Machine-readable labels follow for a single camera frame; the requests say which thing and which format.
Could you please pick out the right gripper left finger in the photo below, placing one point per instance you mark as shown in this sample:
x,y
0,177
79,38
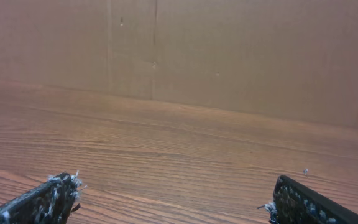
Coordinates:
x,y
50,203

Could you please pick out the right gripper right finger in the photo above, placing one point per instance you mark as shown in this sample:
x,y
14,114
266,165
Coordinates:
x,y
294,203

